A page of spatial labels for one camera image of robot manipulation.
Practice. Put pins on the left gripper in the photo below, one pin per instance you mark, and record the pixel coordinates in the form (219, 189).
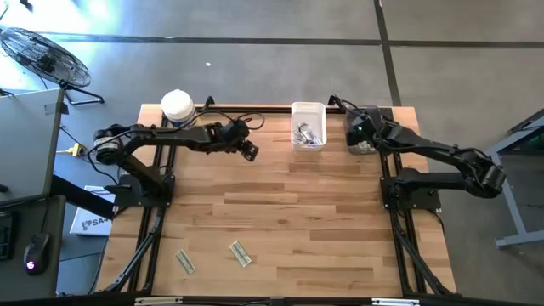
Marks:
(229, 137)

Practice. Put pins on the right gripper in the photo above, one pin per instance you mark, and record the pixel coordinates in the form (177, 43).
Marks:
(355, 136)

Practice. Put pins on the heap of pale wrappers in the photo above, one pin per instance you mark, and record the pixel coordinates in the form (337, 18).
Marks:
(365, 148)

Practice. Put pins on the heap of dark-printed packets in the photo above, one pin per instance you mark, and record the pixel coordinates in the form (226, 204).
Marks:
(306, 134)

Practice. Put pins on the green-striped bandage wrapper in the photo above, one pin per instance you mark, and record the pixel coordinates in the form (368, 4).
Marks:
(185, 262)
(240, 254)

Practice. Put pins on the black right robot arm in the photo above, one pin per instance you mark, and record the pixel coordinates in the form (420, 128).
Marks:
(425, 146)

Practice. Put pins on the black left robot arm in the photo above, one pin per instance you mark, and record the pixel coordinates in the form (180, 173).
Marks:
(170, 135)

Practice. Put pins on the grey translucent plastic bin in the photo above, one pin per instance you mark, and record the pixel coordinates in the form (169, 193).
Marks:
(376, 111)

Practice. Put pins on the white plastic bin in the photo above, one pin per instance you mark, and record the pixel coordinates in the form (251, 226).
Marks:
(309, 111)

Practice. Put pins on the yellow Lysol wipes canister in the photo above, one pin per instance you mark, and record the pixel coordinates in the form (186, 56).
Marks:
(177, 106)

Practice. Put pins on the white cardboard box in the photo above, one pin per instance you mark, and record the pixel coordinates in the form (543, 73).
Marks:
(91, 221)

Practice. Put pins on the yellow power plug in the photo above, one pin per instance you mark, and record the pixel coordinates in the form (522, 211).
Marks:
(75, 149)

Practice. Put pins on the black desk support bar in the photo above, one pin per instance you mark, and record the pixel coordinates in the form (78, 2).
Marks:
(81, 197)

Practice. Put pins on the dark computer desk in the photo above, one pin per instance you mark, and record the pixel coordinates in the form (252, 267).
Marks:
(51, 221)

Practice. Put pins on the computer monitor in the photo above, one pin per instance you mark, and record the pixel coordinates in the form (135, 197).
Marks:
(25, 144)

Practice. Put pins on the black floor fan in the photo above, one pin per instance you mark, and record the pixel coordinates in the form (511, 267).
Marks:
(42, 55)

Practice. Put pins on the black computer mouse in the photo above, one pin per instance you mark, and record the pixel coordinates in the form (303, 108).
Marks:
(36, 251)

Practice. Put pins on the black keyboard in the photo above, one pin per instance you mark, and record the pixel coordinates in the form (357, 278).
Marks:
(6, 236)

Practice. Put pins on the silver metal bracket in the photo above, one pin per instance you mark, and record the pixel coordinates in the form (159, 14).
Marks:
(395, 302)
(157, 301)

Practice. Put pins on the grey metal desk frame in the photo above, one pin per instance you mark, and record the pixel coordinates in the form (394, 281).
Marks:
(512, 204)

